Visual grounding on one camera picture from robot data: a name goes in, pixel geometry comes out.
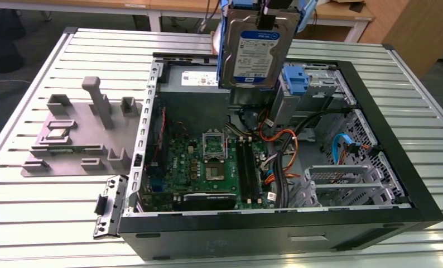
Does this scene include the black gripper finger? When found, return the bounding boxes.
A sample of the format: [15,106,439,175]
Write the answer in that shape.
[258,11,278,29]

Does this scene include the hard disk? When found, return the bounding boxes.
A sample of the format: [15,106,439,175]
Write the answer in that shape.
[216,0,300,90]

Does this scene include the metal disk bay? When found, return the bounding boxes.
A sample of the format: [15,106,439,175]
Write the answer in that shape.
[294,164,408,209]

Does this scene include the blue drive bay latch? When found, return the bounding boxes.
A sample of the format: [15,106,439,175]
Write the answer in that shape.
[282,65,311,95]

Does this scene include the metal optical drive cage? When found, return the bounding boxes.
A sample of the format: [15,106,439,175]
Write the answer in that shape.
[271,64,356,129]

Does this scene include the grey power supply unit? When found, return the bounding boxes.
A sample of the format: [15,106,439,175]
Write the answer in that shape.
[157,65,232,132]

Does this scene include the brown wooden cabinet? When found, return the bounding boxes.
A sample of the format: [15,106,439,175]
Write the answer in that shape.
[362,0,443,82]

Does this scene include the metal socket cover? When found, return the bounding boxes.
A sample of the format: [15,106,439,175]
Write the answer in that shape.
[201,130,230,162]

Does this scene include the black RAM slot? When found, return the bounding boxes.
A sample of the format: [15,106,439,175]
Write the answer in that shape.
[238,137,252,204]

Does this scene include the CPU socket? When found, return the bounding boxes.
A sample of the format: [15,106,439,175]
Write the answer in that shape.
[204,163,235,182]

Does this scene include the green motherboard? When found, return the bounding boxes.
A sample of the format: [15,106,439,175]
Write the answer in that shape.
[143,133,278,212]

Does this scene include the grey parts rack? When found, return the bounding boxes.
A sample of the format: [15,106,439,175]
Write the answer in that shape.
[20,76,144,178]

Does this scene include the black graphics card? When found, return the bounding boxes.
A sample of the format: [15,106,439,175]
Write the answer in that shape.
[175,192,239,212]

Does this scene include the green RAM stick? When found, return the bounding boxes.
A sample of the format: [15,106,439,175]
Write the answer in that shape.
[45,147,87,155]

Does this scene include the black office chair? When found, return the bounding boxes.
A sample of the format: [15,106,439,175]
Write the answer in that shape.
[0,8,27,74]

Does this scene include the black open PC case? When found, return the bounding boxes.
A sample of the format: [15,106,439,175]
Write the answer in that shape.
[116,51,443,262]

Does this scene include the grey expansion card retainer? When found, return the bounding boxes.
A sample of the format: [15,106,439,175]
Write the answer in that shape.
[93,174,131,241]

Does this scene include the power supply wire bundle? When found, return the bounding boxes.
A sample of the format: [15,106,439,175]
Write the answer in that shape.
[224,121,262,137]

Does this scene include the orange power wires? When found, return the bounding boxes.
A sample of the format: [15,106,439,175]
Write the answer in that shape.
[259,130,300,185]

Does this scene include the blue SATA wire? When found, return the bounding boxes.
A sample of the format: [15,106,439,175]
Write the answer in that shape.
[332,133,356,165]

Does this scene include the disk power wire black plug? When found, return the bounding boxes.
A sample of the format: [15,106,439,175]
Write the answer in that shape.
[346,142,384,159]

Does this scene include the black cable bundle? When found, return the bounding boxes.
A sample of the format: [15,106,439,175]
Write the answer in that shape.
[272,107,360,209]

